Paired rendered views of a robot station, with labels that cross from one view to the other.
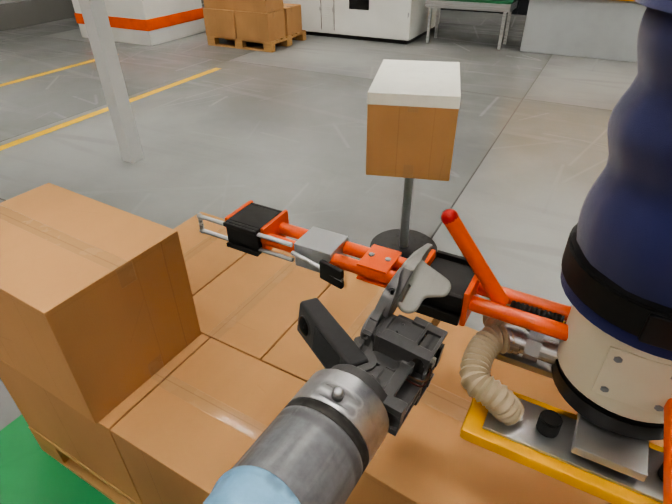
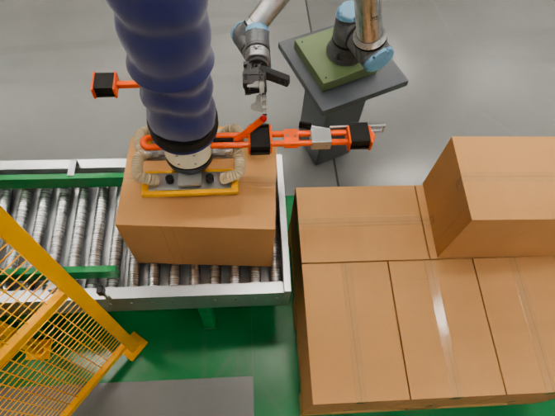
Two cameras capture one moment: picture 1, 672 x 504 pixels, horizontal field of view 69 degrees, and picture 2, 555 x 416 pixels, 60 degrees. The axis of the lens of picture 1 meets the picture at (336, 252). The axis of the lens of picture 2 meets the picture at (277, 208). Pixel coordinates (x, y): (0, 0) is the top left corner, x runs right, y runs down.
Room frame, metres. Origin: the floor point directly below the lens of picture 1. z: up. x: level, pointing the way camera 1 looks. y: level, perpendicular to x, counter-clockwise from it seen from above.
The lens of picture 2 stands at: (1.38, -0.71, 2.59)
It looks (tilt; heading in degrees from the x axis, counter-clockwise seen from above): 62 degrees down; 141
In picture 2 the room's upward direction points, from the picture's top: 6 degrees clockwise
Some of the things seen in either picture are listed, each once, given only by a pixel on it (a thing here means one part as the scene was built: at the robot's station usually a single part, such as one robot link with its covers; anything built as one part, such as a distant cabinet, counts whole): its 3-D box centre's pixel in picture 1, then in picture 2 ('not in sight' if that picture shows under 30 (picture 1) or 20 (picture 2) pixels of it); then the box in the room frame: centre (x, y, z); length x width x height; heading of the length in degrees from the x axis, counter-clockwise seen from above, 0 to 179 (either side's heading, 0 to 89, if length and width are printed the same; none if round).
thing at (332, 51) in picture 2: not in sight; (346, 44); (0.09, 0.65, 0.86); 0.19 x 0.19 x 0.10
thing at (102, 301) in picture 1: (69, 290); (509, 199); (1.14, 0.80, 0.74); 0.60 x 0.40 x 0.40; 58
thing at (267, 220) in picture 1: (257, 226); (358, 138); (0.74, 0.14, 1.21); 0.08 x 0.07 x 0.05; 60
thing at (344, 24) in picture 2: not in sight; (351, 24); (0.10, 0.64, 1.00); 0.17 x 0.15 x 0.18; 174
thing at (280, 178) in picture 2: not in sight; (282, 220); (0.63, -0.07, 0.58); 0.70 x 0.03 x 0.06; 150
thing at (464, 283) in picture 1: (447, 286); (259, 139); (0.56, -0.16, 1.21); 0.10 x 0.08 x 0.06; 150
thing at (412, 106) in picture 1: (414, 116); not in sight; (2.42, -0.41, 0.82); 0.60 x 0.40 x 0.40; 168
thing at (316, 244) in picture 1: (321, 250); (320, 139); (0.67, 0.02, 1.21); 0.07 x 0.07 x 0.04; 60
